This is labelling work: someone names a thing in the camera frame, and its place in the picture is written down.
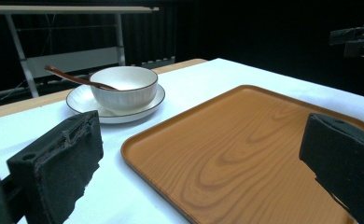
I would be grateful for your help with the white metal frame table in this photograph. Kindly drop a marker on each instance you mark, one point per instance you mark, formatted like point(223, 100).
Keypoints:
point(71, 60)

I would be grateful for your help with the brown wooden tray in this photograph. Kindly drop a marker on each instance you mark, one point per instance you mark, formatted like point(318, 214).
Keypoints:
point(233, 155)

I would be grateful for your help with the black curtain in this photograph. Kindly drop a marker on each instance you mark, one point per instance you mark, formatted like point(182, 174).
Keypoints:
point(264, 31)

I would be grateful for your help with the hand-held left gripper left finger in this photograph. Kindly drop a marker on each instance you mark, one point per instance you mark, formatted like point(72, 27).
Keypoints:
point(58, 161)

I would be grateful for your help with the brown wooden spoon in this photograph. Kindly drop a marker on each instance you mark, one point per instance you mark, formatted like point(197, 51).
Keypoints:
point(71, 77)

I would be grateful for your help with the white tablecloth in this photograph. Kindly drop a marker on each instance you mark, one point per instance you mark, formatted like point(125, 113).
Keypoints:
point(202, 77)

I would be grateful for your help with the grey power strip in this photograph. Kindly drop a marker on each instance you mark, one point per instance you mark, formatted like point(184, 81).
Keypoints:
point(158, 63)

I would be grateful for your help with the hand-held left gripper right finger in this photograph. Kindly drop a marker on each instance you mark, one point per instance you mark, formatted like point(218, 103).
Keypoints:
point(348, 155)

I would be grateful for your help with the white ribbed ceramic bowl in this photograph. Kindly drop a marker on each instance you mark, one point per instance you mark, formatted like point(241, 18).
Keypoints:
point(125, 93)

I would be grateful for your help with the white ceramic plate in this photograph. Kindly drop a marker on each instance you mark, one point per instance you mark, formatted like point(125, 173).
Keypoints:
point(80, 101)

